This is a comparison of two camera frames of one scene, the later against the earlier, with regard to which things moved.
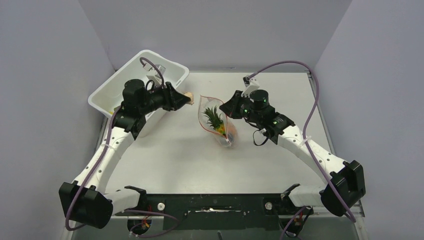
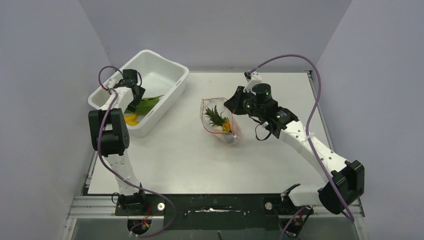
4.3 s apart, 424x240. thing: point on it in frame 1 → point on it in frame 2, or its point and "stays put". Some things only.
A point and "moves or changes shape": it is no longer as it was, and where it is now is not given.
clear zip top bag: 215,121 stays put
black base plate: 211,211 stays put
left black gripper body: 159,98 → 132,105
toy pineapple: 215,120 moves or changes shape
